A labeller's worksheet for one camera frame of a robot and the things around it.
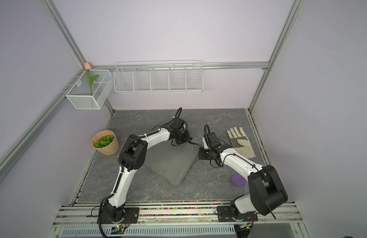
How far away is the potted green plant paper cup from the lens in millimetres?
885

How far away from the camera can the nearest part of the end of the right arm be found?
2.10 ft

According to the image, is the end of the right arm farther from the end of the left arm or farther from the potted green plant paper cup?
the potted green plant paper cup

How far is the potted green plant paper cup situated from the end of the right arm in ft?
1.80
